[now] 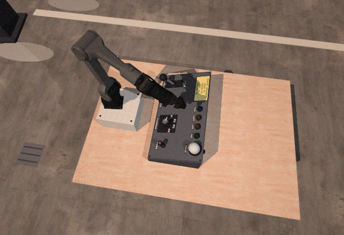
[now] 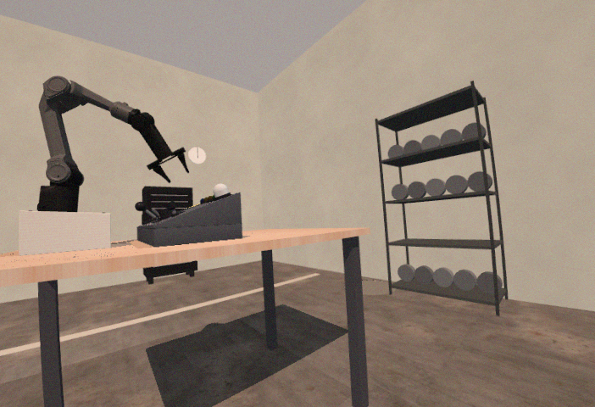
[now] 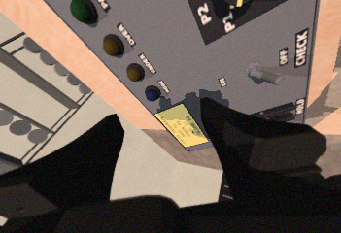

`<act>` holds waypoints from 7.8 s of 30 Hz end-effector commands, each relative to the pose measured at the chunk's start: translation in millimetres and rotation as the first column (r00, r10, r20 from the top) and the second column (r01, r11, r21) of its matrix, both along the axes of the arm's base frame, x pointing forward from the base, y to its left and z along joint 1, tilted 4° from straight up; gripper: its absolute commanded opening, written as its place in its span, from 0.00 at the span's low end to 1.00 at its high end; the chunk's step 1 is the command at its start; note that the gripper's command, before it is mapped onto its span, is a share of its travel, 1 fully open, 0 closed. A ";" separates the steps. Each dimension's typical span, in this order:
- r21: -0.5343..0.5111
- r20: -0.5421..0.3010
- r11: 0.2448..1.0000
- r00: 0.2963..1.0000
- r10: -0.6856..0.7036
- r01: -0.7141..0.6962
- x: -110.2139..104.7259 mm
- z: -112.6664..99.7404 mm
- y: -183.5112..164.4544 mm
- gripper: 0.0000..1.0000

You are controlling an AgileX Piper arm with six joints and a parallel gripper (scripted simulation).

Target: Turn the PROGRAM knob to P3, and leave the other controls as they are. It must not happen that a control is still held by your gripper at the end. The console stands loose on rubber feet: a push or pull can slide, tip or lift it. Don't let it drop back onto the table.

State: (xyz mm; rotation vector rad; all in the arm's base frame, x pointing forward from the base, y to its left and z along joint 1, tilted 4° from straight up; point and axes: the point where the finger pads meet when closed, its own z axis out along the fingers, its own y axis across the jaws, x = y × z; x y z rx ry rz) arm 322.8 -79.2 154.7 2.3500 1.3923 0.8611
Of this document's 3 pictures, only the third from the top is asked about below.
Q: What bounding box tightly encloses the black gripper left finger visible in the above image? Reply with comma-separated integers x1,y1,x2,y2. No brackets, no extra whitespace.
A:
0,114,124,233

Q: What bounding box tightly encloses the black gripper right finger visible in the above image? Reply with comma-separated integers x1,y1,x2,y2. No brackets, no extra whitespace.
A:
200,97,335,205

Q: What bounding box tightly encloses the grey control console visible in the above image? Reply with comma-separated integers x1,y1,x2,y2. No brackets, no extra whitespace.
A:
43,0,321,152

